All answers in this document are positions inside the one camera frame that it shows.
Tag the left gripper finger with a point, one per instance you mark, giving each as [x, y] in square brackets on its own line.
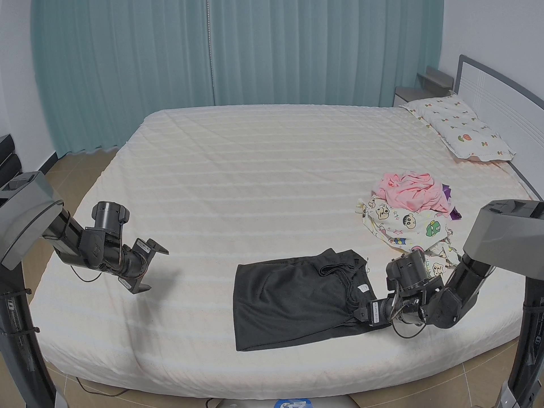
[157, 247]
[142, 289]

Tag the bed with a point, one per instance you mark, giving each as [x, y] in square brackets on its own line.
[255, 164]

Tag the grey bedside table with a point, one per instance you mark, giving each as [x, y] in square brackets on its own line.
[406, 96]

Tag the black T-shirt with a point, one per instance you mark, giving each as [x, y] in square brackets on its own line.
[289, 304]

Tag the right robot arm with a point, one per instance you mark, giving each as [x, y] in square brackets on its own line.
[501, 240]

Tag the white printed pillow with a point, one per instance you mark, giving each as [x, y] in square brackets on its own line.
[459, 128]

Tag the black chest of drawers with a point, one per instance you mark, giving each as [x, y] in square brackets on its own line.
[8, 159]

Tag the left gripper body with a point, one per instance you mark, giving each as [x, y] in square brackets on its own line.
[134, 266]

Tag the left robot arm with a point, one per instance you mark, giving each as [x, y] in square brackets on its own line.
[29, 219]

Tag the white printed garment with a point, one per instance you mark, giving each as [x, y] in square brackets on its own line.
[399, 223]

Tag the blue-green curtain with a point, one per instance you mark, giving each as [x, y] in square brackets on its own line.
[331, 36]
[127, 57]

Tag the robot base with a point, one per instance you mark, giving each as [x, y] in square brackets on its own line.
[238, 404]

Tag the purple garment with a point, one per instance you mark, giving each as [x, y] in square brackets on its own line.
[448, 190]

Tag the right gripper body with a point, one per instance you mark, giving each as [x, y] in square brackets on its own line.
[382, 312]

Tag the pink garment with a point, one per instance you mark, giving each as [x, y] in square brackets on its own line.
[408, 191]

